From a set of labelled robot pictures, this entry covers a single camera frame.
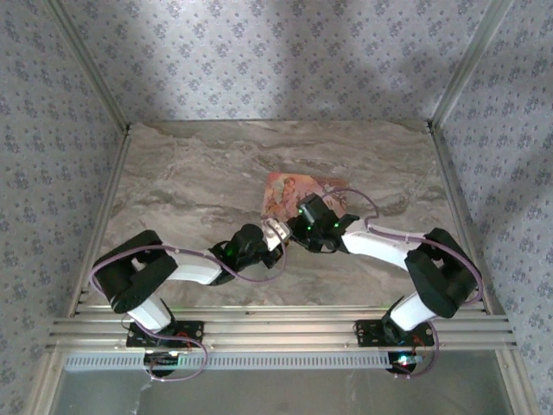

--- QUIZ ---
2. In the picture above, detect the grey slotted cable duct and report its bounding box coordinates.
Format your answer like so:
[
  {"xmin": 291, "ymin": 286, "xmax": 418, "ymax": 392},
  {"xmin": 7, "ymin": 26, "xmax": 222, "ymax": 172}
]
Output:
[{"xmin": 63, "ymin": 352, "xmax": 401, "ymax": 373}]

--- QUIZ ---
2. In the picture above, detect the aluminium frame cross rail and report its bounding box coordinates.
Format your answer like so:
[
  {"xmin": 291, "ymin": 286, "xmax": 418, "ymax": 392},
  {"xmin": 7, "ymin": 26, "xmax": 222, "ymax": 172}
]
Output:
[{"xmin": 46, "ymin": 304, "xmax": 518, "ymax": 352}]

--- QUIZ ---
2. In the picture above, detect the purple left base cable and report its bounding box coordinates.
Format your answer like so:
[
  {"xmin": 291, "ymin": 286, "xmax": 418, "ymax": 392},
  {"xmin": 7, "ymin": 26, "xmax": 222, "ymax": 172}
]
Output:
[{"xmin": 119, "ymin": 317, "xmax": 209, "ymax": 382}]

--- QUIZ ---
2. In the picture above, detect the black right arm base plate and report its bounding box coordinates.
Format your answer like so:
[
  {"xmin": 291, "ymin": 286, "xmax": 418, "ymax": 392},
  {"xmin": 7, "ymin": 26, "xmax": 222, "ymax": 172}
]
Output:
[{"xmin": 354, "ymin": 318, "xmax": 435, "ymax": 348}]

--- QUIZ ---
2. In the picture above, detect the aluminium frame upright post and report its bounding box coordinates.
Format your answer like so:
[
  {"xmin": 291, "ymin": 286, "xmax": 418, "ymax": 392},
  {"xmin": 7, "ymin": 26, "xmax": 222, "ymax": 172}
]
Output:
[
  {"xmin": 45, "ymin": 0, "xmax": 132, "ymax": 131},
  {"xmin": 427, "ymin": 0, "xmax": 518, "ymax": 131}
]

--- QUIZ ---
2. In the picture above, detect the aluminium frame side rail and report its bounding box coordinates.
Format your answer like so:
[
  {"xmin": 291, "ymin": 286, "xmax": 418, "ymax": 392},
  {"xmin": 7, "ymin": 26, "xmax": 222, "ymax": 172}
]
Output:
[
  {"xmin": 425, "ymin": 122, "xmax": 509, "ymax": 319},
  {"xmin": 64, "ymin": 123, "xmax": 133, "ymax": 319}
]

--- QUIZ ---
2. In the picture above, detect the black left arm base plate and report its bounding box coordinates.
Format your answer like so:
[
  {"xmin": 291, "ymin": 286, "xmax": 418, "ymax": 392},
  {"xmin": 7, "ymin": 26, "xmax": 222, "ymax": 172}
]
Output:
[{"xmin": 125, "ymin": 320, "xmax": 206, "ymax": 348}]

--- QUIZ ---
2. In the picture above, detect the aluminium frame leg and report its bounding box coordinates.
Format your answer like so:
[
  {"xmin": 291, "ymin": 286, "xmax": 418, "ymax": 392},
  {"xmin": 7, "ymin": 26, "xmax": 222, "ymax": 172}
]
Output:
[
  {"xmin": 495, "ymin": 349, "xmax": 535, "ymax": 415},
  {"xmin": 29, "ymin": 349, "xmax": 66, "ymax": 415}
]

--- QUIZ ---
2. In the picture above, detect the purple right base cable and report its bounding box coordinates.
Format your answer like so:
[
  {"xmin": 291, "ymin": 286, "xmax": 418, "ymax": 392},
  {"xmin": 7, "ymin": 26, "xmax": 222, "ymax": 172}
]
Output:
[{"xmin": 395, "ymin": 324, "xmax": 442, "ymax": 380}]

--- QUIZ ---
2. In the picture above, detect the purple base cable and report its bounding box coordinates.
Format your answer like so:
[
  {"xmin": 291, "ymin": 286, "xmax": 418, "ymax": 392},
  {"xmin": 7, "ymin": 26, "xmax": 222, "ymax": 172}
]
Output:
[
  {"xmin": 395, "ymin": 324, "xmax": 442, "ymax": 380},
  {"xmin": 119, "ymin": 317, "xmax": 209, "ymax": 382}
]

